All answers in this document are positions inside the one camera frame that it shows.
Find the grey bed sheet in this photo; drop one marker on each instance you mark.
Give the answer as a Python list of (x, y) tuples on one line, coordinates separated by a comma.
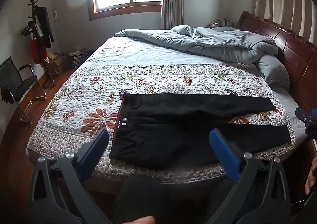
[(289, 105)]

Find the grey-blue duvet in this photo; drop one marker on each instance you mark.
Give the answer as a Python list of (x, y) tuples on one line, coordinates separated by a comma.
[(198, 38)]

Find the red hanging bag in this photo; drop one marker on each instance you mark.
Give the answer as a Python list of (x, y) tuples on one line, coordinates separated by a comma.
[(37, 50)]

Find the black office chair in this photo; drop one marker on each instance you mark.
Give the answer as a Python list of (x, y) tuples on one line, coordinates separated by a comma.
[(21, 85)]

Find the person's left hand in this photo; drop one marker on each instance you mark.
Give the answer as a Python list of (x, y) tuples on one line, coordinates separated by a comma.
[(142, 220)]

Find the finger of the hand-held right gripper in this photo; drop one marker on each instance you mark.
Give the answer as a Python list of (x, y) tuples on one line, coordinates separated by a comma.
[(315, 113), (300, 113)]

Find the person's right hand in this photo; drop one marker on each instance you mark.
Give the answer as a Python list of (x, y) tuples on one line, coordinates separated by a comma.
[(311, 177)]

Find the black pants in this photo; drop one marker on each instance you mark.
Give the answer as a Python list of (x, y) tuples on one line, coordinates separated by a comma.
[(161, 135)]

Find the wooden coat rack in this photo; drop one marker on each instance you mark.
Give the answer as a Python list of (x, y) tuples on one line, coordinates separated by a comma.
[(33, 3)]

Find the grey-blue pillow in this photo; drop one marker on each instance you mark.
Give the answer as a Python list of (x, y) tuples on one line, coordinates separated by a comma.
[(275, 73)]

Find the dark wooden headboard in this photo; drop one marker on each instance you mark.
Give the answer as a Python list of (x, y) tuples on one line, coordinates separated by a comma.
[(292, 46)]

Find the black hanging jacket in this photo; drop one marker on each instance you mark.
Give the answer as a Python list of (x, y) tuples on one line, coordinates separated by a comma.
[(44, 26)]

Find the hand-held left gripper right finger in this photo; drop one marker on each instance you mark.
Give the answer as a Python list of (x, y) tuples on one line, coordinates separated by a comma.
[(224, 154)]

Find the floral quilted bedspread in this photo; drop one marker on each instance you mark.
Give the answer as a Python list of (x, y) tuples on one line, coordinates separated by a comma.
[(99, 105)]

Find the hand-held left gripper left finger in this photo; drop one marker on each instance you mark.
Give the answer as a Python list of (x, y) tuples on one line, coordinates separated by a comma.
[(95, 149)]

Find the cardboard box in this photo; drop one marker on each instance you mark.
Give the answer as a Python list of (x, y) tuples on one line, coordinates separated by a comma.
[(55, 63)]

